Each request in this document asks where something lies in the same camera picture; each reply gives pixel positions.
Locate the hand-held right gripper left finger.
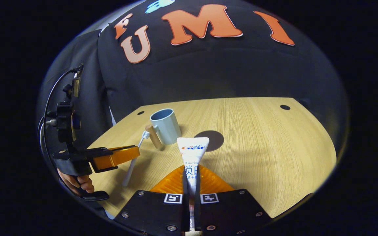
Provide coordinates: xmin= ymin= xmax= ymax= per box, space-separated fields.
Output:
xmin=114 ymin=165 xmax=190 ymax=236

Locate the white toothbrush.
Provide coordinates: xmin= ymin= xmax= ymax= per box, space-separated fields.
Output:
xmin=122 ymin=131 xmax=150 ymax=187

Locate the blue-grey cup with wooden handle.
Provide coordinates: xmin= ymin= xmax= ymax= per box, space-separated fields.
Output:
xmin=145 ymin=108 xmax=182 ymax=150

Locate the black backdrop cloth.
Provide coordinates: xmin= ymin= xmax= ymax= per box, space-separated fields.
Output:
xmin=96 ymin=0 xmax=349 ymax=148

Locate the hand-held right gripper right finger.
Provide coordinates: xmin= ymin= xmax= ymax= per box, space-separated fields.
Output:
xmin=195 ymin=165 xmax=272 ymax=236

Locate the white toothpaste tube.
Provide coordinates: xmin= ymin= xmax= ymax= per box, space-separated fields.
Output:
xmin=177 ymin=137 xmax=210 ymax=231

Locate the dark round coaster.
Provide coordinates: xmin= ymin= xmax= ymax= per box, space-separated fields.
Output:
xmin=194 ymin=130 xmax=224 ymax=152

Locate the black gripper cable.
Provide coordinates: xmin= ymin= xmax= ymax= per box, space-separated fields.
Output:
xmin=39 ymin=67 xmax=79 ymax=164

